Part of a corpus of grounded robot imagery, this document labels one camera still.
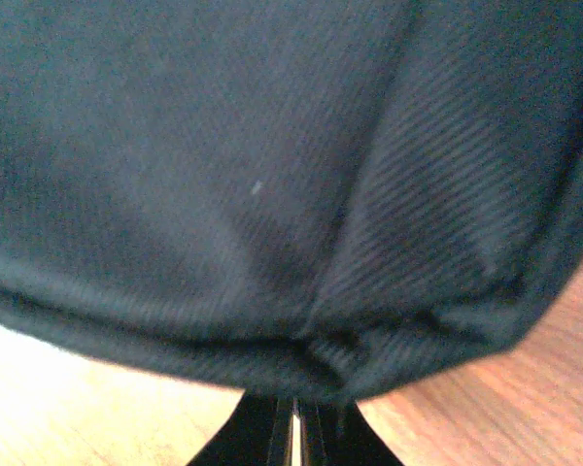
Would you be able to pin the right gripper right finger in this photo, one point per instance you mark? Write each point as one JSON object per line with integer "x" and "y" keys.
{"x": 340, "y": 436}

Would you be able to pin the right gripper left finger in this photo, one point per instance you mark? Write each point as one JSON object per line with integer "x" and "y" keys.
{"x": 258, "y": 433}

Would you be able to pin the black student backpack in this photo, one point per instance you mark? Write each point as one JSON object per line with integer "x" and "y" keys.
{"x": 314, "y": 199}

